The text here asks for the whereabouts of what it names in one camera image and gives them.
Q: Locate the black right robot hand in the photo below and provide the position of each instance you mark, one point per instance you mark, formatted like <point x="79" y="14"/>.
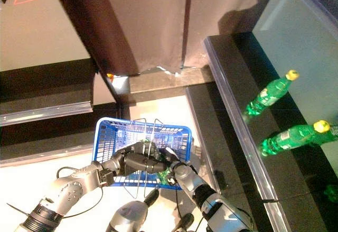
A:
<point x="169" y="156"/>

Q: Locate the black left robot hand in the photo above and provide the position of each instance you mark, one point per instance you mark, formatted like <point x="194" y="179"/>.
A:
<point x="137" y="160"/>

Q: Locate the green Sprite bottle yellow cap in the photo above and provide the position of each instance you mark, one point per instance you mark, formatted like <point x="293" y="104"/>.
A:
<point x="269" y="97"/>
<point x="334" y="134"/>
<point x="290" y="137"/>
<point x="165" y="176"/>

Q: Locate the blue plastic shopping basket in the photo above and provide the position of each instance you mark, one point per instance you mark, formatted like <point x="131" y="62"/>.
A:
<point x="111" y="121"/>

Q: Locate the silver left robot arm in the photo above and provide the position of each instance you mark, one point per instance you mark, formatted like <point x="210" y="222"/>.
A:
<point x="68" y="187"/>

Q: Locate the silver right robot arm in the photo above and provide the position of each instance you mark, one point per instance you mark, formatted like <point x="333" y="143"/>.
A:
<point x="206" y="192"/>

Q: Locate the green bottle in basket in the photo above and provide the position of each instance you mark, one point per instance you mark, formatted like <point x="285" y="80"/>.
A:
<point x="144" y="139"/>

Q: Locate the silver left robot leg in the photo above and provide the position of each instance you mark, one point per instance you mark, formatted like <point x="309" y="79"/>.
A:
<point x="129" y="216"/>

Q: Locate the silver robot leg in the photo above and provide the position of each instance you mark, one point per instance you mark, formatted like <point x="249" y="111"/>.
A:
<point x="185" y="221"/>
<point x="129" y="216"/>

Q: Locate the silver right robot leg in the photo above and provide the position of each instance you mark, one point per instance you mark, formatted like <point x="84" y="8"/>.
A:
<point x="185" y="221"/>

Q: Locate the dark stone floor sill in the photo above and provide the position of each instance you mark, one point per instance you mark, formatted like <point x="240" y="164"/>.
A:
<point x="169" y="81"/>

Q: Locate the small orange floor object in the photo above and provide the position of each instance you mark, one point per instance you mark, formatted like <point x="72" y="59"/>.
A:
<point x="110" y="76"/>

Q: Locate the grey brown curtain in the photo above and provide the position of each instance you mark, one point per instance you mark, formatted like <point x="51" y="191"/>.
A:
<point x="158" y="18"/>

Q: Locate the dark maroon curtain panel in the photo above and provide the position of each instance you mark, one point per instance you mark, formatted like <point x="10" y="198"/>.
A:
<point x="87" y="18"/>

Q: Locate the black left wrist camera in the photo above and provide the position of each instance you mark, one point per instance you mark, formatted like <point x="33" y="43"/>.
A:
<point x="107" y="176"/>

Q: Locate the shiny silver post base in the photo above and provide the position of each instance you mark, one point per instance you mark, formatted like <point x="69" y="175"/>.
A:
<point x="120" y="82"/>

